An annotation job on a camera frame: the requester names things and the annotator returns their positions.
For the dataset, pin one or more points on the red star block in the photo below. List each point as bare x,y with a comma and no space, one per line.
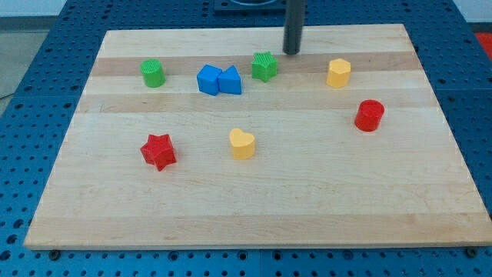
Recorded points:
159,151

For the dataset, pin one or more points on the wooden board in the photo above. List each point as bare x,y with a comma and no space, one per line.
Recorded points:
315,180

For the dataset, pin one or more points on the green star block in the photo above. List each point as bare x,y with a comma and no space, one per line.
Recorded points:
264,66

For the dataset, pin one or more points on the yellow heart block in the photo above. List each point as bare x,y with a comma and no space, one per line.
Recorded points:
242,144

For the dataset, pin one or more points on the red cylinder block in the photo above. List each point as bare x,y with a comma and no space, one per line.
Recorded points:
369,115

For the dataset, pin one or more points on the green cylinder block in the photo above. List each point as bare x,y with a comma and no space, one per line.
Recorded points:
152,73

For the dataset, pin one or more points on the yellow hexagon block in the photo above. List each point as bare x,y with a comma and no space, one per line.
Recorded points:
338,73

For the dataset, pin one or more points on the blue cube block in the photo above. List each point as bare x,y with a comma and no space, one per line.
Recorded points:
207,79

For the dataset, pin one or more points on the blue triangle block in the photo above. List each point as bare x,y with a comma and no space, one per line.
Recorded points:
229,81

